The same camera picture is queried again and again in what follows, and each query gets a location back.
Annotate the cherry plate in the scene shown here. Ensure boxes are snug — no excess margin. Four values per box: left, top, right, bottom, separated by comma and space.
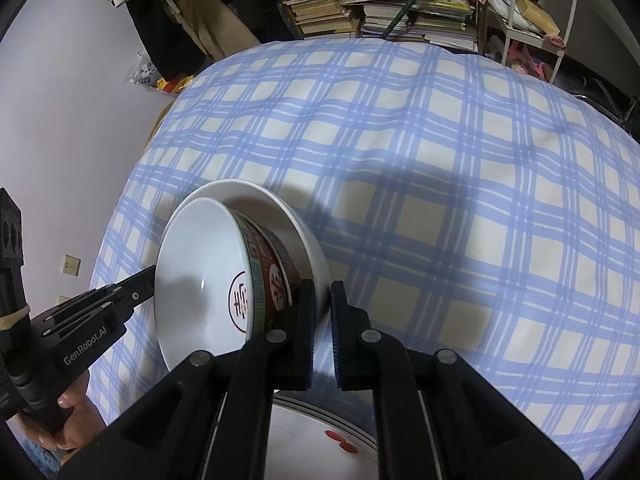
265, 394, 378, 480

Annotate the large white plain bowl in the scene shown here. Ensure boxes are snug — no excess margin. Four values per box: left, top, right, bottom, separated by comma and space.
179, 179, 331, 323

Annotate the person's left hand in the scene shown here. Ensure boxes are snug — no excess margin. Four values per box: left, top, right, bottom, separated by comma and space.
15, 370, 106, 465

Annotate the blue white checked tablecloth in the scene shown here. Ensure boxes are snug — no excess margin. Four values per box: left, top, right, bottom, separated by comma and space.
91, 39, 639, 477

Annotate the yellow red plastic bag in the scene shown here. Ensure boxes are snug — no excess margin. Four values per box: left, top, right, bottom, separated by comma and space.
154, 76, 194, 96

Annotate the black hanging garment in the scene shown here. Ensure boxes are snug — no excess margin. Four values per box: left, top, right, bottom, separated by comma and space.
126, 0, 206, 80

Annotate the beige hanging garment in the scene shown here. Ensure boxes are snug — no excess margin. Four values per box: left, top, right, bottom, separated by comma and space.
164, 0, 259, 62

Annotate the stack of books left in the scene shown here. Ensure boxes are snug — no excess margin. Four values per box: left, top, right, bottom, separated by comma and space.
282, 0, 360, 39

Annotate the stack of papers and magazines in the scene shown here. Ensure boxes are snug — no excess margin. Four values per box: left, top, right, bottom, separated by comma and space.
342, 0, 485, 53

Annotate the white utility cart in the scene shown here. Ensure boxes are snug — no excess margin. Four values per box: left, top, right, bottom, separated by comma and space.
487, 0, 577, 84

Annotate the white wall socket upper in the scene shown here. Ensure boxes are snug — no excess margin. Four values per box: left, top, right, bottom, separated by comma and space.
61, 255, 81, 276

